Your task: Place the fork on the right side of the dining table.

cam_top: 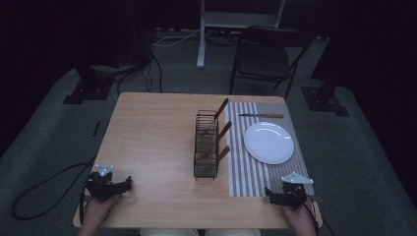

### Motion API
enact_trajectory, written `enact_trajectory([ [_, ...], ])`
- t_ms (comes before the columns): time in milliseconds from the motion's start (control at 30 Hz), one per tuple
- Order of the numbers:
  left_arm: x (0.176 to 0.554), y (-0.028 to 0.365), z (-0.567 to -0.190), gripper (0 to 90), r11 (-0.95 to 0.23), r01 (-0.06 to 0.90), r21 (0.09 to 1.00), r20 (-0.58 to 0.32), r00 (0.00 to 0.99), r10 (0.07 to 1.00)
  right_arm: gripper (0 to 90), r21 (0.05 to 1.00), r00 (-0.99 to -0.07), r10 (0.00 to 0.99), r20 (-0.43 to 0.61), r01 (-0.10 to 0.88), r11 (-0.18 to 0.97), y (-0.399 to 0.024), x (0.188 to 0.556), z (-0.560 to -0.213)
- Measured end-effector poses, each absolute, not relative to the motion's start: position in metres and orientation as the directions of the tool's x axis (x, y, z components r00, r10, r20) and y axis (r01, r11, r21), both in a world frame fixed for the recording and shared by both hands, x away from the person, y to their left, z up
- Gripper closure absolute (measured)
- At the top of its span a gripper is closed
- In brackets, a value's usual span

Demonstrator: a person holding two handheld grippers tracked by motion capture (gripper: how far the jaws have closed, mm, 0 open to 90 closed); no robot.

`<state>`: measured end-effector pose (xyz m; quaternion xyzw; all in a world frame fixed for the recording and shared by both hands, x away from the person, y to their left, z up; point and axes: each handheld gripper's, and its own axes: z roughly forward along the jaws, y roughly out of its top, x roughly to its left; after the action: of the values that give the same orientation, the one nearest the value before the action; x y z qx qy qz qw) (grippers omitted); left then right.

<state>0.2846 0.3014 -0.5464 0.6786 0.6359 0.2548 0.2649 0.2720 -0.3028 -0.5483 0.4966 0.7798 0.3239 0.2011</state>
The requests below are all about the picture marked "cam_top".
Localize white floor cable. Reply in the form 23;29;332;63
151;29;202;48

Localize bundle of black cables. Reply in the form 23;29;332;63
115;48;164;95

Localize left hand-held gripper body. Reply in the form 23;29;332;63
86;163;121;203

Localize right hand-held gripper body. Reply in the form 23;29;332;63
278;171;315;211

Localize long black floor cable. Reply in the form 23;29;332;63
11;159;96;221

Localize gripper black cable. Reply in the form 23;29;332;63
294;188;336;236
79;182;92;228

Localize wooden-handled table knife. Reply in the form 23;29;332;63
237;112;285;119

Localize grey white striped placemat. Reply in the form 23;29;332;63
225;100;316;198

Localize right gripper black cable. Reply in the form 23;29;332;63
294;188;336;236

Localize person's left hand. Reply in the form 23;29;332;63
78;195;122;236

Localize black folding chair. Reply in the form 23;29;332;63
228;25;313;100

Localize wooden-handled utensil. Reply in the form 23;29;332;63
200;120;233;159
201;97;230;136
202;145;231;174

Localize white metal stand frame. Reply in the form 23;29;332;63
196;0;287;70

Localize white round plate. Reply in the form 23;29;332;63
243;121;295;166

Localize black wire cutlery basket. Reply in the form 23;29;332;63
193;109;220;181

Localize person's right hand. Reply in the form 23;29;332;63
283;201;319;236

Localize black stand base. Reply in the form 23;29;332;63
300;32;350;118
62;64;116;105

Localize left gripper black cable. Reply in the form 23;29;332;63
79;182;92;228

